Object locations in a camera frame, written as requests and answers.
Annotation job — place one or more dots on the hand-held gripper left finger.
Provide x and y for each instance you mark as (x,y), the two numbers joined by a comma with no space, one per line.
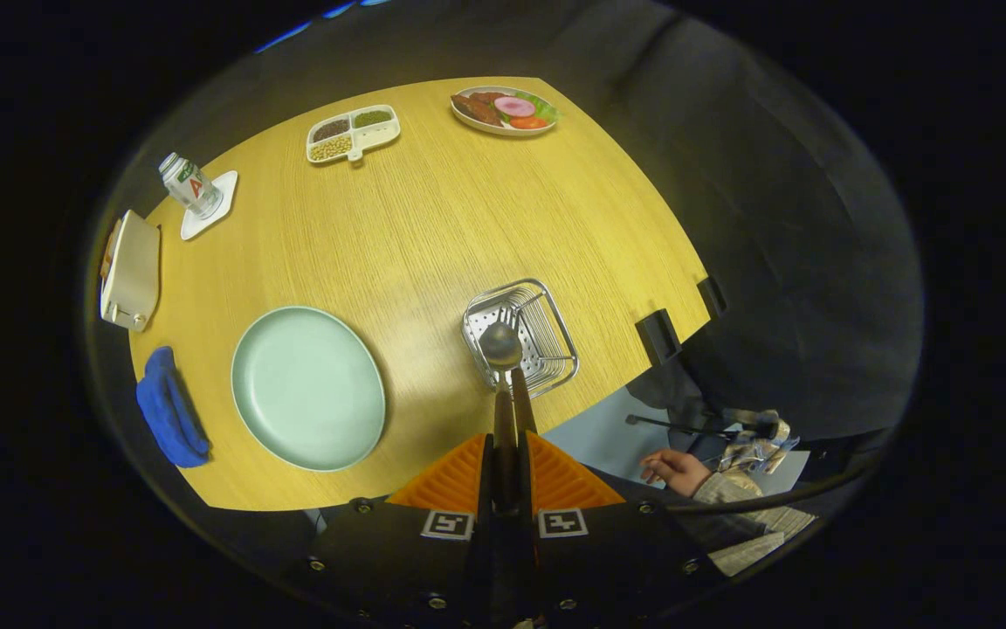
(398,559)

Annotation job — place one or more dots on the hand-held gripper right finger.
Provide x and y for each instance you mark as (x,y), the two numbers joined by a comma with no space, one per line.
(625,559)

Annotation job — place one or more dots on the thin black rod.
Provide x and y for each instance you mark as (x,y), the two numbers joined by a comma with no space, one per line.
(678,425)

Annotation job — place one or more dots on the green ceramic plate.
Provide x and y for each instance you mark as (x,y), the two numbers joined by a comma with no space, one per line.
(306,389)

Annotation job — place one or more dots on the black table clamp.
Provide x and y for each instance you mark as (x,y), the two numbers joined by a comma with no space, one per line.
(658,336)
(713,297)

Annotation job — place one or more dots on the blue folded towel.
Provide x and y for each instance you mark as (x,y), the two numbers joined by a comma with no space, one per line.
(169,411)

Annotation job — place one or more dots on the white toaster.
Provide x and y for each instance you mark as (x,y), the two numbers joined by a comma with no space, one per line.
(132,271)

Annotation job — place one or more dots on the white square coaster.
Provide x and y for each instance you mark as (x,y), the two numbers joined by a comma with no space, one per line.
(222,196)

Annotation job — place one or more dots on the toast slice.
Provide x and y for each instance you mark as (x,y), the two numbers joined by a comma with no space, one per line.
(109,252)

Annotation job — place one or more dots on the white divided tray of beans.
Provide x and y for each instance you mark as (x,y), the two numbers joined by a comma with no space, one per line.
(353,133)

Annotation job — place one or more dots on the plate of toy food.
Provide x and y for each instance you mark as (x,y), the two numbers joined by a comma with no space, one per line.
(494,109)

